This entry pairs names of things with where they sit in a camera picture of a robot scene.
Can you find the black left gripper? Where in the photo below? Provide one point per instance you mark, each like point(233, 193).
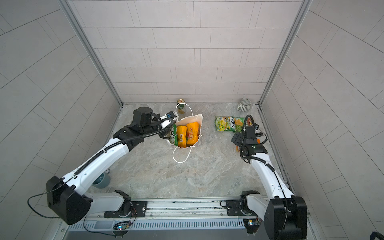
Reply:
point(166, 130)

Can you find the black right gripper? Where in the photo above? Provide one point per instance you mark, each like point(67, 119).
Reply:
point(238, 139)

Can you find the green colourful snack bag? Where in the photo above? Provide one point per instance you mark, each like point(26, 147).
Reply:
point(225, 124)

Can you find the white printed paper bag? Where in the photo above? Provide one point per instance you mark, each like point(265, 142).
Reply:
point(183, 122)

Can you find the green chip snack bag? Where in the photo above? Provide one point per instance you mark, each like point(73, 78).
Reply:
point(239, 123)

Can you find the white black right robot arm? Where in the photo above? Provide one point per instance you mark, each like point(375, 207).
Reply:
point(273, 227)

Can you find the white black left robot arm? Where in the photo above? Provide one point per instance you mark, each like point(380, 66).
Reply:
point(66, 196)

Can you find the yellow orange snack bag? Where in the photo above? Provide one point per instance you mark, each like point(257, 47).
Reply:
point(188, 135)

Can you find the narrow green snack packet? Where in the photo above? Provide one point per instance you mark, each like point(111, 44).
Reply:
point(174, 136)

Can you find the green gold drink can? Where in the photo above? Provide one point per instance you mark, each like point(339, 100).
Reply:
point(180, 106)

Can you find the teal ceramic cup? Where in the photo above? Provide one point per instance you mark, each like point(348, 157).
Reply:
point(103, 180)

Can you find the right controller circuit board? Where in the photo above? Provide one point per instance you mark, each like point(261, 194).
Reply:
point(251, 225)

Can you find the controller circuit board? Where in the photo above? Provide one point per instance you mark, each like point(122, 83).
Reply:
point(122, 226)
point(251, 225)

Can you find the left controller circuit board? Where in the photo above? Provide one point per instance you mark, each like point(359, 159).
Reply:
point(122, 226)

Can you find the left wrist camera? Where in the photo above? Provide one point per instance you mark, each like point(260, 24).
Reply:
point(169, 115)

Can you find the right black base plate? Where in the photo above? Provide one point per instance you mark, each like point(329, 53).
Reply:
point(235, 208)

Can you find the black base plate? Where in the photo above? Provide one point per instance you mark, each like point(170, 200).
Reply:
point(235, 208)
point(129, 209)

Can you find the aluminium mounting rail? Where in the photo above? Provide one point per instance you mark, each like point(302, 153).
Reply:
point(186, 207)

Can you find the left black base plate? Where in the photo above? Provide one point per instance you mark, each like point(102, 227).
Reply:
point(129, 209)

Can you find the left aluminium corner post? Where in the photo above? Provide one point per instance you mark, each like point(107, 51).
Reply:
point(87, 45)

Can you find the aluminium corner post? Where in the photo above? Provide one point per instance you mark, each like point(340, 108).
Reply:
point(304, 7)
point(87, 45)

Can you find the right aluminium corner post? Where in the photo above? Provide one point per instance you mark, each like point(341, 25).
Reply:
point(304, 7)

